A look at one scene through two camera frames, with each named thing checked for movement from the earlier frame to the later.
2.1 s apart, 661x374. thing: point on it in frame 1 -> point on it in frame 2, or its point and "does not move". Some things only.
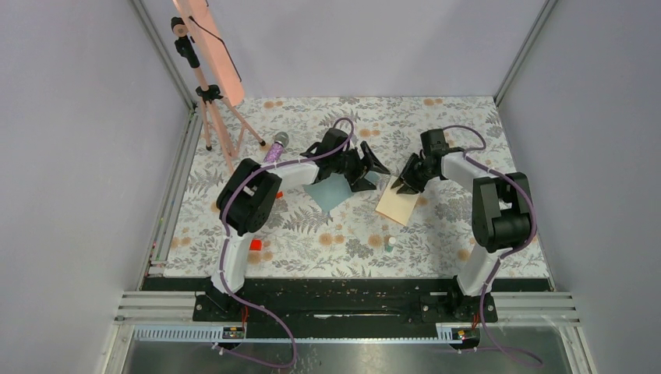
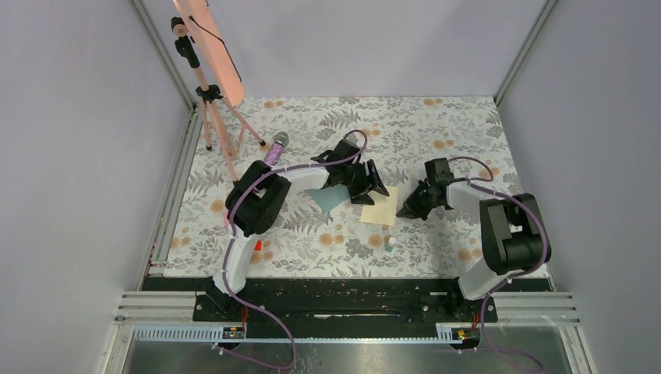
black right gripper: x=411 y=186 -> x=411 y=208
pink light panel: x=215 y=48 does not move
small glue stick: x=391 y=242 does not move
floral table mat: x=355 y=240 does not move
